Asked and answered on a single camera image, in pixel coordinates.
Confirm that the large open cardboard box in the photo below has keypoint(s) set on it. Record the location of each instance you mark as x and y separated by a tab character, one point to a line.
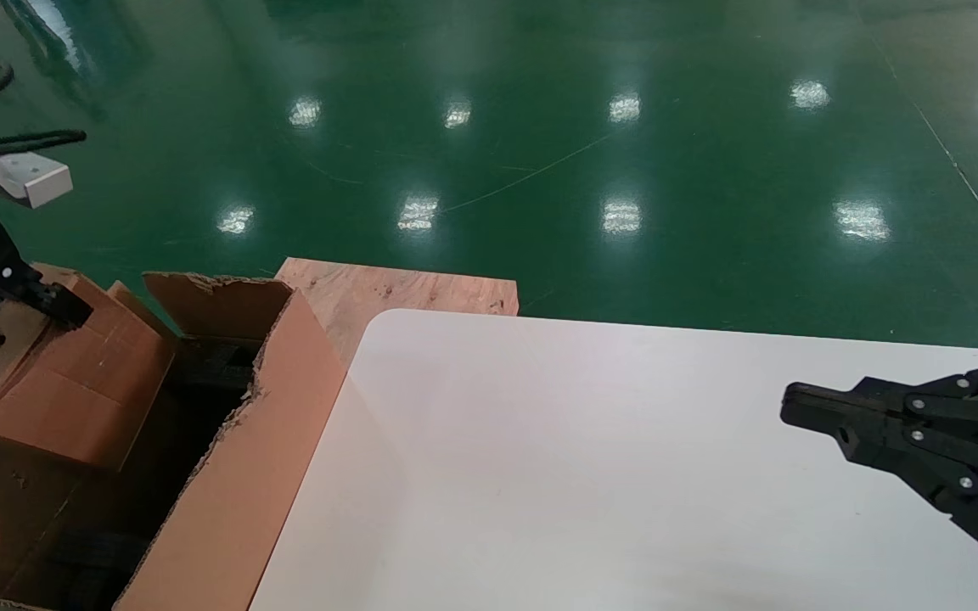
268	441

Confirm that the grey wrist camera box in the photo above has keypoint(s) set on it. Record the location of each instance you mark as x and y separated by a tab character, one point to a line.
30	178

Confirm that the plywood board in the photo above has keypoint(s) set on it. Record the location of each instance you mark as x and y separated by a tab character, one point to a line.
387	293

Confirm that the small cardboard box with hole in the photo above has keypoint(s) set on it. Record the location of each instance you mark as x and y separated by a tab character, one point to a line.
73	390

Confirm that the black foam block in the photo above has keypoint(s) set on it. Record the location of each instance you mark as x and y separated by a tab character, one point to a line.
209	365

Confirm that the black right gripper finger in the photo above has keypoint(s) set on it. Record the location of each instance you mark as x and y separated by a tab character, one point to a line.
922	454
888	399

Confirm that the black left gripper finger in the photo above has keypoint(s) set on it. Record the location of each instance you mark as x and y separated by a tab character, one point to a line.
60	310

